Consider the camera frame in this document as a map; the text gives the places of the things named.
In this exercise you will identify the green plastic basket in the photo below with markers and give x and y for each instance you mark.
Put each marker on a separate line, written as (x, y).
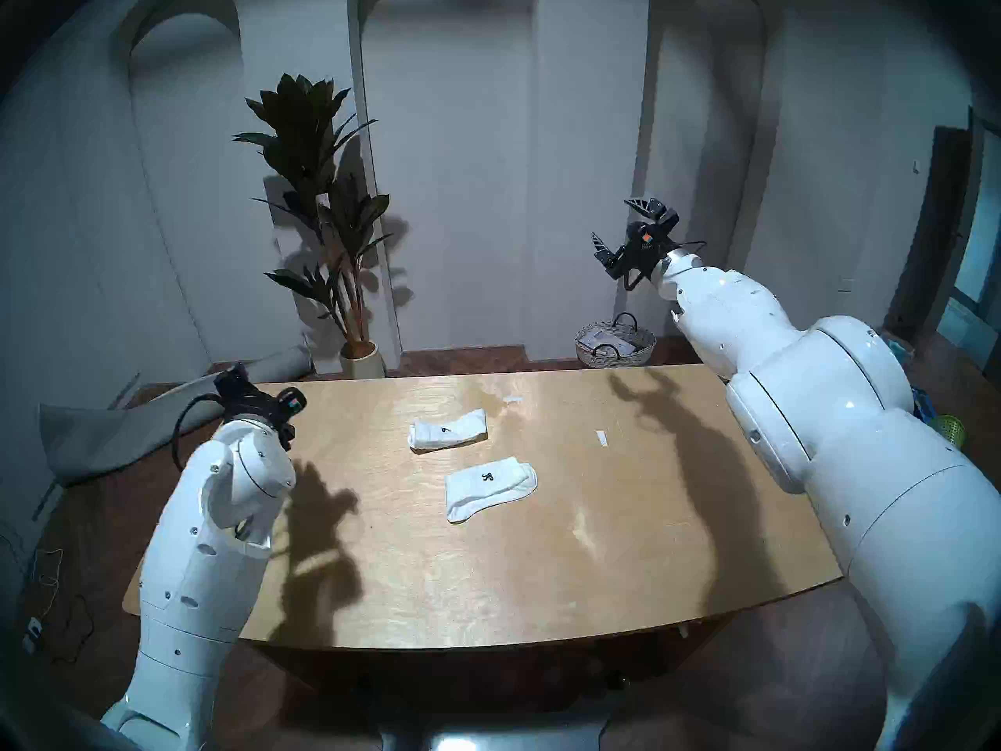
(948, 427)

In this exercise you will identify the white power strip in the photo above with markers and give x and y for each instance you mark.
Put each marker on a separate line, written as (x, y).
(30, 634)

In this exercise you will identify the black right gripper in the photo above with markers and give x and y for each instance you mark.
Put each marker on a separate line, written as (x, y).
(641, 249)

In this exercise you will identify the white sock with black logo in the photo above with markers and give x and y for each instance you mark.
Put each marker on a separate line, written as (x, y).
(446, 432)
(489, 487)

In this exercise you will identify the magazine in basket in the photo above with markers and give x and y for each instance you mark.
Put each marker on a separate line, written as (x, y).
(608, 341)

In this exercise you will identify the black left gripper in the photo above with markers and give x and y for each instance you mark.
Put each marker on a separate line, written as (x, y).
(262, 405)

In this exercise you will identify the rolled grey carpet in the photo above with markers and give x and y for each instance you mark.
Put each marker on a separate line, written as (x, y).
(117, 436)

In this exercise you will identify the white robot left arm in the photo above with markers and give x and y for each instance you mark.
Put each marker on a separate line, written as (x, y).
(203, 562)

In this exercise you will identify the white plant pot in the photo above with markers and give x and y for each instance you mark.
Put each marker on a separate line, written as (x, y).
(361, 362)

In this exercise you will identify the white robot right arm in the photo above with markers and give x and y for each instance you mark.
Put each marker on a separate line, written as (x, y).
(844, 413)

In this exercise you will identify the tall green leafy plant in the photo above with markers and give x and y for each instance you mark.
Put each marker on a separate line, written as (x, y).
(309, 155)

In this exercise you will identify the dark door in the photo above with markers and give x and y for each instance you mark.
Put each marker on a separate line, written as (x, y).
(931, 233)

